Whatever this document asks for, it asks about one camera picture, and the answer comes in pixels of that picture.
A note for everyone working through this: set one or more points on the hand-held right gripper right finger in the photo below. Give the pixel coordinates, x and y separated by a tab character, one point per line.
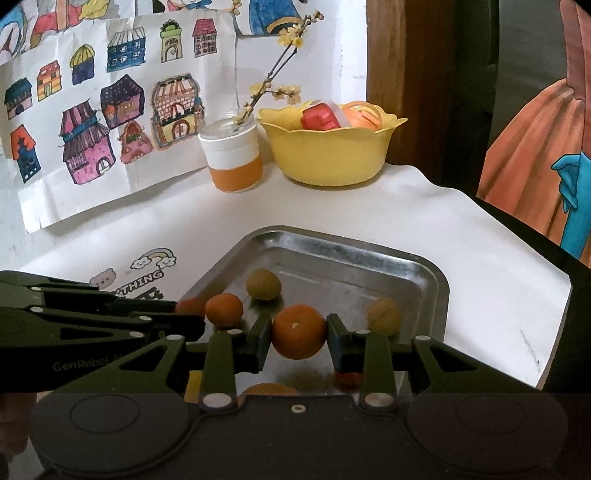
336	346

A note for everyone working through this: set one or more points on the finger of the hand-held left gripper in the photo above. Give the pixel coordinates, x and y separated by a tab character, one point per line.
138	305
175	327

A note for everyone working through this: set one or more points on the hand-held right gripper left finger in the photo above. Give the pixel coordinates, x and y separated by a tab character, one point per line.
264	341

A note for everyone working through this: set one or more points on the red cherry tomato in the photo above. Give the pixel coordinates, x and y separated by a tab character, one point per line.
190	307
348	378

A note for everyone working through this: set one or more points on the large orange cherry tomato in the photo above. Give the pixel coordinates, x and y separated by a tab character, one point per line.
298	331

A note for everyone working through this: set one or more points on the orange round fruit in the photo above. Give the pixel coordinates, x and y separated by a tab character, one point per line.
270	389

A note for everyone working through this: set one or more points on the small orange cherry tomato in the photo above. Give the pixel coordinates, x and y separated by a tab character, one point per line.
224	310

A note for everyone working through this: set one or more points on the brown longan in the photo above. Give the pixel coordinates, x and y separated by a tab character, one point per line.
262	285
384	316

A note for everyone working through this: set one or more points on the metal tray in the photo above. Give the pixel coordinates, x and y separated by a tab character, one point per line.
346	277

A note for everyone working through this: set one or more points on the coloured houses drawing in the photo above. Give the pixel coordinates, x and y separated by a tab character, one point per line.
175	162

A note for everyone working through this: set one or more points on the white and orange jar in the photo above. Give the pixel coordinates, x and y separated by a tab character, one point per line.
231	157

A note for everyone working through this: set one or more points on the yellow plastic bowl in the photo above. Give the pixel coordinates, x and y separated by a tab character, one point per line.
328	157

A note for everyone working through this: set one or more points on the red packet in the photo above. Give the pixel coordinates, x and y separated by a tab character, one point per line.
318	117

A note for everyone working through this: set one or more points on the orange ribbon roll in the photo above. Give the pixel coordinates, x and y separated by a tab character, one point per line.
364	117

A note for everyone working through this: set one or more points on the white plastic packet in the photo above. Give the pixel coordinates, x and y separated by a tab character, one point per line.
339	113

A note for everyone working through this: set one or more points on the orange dress figure painting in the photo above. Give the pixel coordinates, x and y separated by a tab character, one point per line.
531	152

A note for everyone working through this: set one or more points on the figure with fan poster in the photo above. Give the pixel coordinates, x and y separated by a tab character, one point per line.
46	18

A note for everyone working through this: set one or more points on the yellow flower branch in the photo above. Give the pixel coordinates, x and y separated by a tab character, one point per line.
290	39

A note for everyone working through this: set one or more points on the figure with bear poster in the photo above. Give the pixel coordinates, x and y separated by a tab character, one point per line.
272	16

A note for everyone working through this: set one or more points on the wooden door frame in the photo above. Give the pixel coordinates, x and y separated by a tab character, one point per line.
406	69

